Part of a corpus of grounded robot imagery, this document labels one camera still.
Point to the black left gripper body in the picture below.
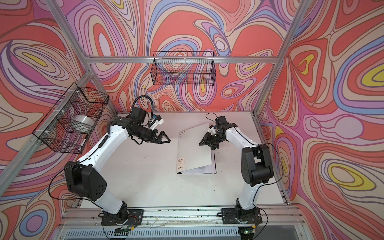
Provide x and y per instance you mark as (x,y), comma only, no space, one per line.
(146,134)

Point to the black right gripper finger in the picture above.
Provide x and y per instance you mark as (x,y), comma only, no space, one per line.
(206,141)
(214,145)

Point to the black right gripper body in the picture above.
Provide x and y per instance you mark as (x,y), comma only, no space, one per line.
(216,138)

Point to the white and black file folder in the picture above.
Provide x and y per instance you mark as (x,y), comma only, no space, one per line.
(190,154)

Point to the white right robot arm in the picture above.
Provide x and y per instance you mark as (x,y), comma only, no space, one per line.
(256,169)

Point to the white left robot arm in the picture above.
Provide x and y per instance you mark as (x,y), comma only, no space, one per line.
(84,177)

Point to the silver tape roll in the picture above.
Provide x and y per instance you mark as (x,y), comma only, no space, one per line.
(84,120)

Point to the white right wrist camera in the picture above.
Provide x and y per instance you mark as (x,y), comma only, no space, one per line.
(212,130)

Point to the black wire basket rear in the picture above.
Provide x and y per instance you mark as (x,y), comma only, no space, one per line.
(183,68)

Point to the black wire basket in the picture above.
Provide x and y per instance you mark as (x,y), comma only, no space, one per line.
(183,68)
(60,132)

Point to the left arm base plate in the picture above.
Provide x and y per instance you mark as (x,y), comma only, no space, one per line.
(130,217)

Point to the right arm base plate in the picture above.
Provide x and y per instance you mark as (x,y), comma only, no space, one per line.
(237,215)

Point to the black wire basket left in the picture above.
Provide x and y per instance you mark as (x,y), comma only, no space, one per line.
(60,132)

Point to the aluminium front rail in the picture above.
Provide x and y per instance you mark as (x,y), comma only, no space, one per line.
(186,223)

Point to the aluminium frame post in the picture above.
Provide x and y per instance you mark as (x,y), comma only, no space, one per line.
(61,20)

